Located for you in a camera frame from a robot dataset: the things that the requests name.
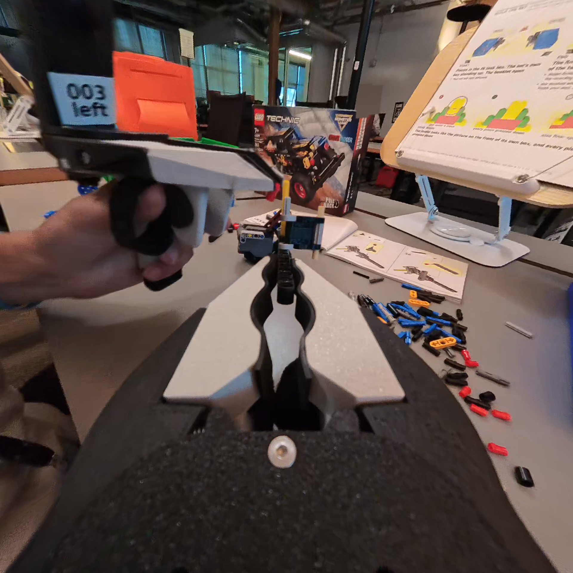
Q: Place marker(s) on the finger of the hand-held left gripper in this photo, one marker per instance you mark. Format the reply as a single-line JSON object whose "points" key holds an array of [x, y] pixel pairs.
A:
{"points": [[201, 168]]}

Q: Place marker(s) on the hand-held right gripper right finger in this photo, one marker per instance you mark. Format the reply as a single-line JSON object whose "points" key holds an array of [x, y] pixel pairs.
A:
{"points": [[353, 353]]}

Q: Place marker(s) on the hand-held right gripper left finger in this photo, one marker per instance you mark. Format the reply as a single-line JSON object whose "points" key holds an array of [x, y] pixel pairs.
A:
{"points": [[215, 353]]}

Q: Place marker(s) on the red lego pin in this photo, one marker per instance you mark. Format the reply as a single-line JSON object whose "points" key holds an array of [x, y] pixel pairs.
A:
{"points": [[274, 194]]}

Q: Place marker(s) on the black lego beam assembly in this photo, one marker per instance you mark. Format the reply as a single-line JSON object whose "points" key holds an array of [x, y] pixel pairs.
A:
{"points": [[302, 232]]}

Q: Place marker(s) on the person's left forearm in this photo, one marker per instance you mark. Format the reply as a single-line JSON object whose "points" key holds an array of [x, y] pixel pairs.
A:
{"points": [[13, 268]]}

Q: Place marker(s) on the pile of small lego pieces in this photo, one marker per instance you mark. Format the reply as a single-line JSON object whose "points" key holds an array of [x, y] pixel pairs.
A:
{"points": [[412, 313]]}

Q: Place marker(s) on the grey lego chassis model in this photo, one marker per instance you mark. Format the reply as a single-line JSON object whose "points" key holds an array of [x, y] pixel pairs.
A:
{"points": [[255, 244]]}

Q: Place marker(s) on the open lego instruction booklet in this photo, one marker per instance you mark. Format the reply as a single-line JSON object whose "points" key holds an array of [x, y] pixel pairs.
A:
{"points": [[403, 264]]}

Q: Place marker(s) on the lego set box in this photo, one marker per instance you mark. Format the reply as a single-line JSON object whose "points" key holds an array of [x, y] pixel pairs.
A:
{"points": [[326, 143]]}

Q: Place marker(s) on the grey lego axle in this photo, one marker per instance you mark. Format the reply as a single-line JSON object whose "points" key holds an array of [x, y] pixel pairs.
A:
{"points": [[519, 330]]}

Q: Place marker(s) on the red lego connector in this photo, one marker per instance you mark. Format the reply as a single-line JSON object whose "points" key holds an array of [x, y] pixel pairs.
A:
{"points": [[497, 449]]}

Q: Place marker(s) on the black lego bush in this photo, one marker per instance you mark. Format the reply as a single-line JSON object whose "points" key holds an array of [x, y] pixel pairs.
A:
{"points": [[523, 476]]}

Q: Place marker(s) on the person's left hand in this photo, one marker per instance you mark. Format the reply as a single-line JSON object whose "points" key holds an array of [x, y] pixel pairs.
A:
{"points": [[76, 250]]}

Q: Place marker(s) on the green plastic bin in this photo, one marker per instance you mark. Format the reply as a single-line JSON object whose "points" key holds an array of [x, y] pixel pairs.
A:
{"points": [[215, 142]]}

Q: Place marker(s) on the orange plastic box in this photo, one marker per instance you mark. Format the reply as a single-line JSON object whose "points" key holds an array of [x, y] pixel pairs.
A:
{"points": [[152, 89]]}

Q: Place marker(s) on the white paper notice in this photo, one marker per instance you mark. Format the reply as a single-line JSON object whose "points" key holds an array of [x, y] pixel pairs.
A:
{"points": [[186, 42]]}

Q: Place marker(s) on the white tablet stand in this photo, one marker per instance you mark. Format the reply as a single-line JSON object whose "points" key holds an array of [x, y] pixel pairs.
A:
{"points": [[470, 250]]}

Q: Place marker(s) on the black pole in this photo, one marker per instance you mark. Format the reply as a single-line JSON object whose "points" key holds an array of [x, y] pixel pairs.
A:
{"points": [[360, 53]]}

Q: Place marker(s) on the instruction sheet on wooden board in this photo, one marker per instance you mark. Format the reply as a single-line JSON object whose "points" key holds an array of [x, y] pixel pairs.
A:
{"points": [[492, 112]]}

